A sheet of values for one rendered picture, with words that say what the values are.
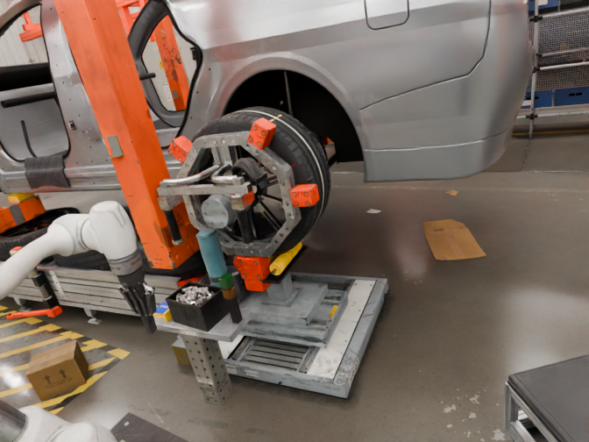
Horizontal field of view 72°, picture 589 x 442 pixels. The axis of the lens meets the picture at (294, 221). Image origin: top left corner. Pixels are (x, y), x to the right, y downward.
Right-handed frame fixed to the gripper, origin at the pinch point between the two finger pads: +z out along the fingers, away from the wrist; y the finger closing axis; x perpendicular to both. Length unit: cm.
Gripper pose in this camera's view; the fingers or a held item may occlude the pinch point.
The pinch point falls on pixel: (149, 323)
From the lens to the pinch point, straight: 142.8
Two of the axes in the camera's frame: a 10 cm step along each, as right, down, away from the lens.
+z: 1.6, 9.0, 4.1
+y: 9.2, 0.1, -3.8
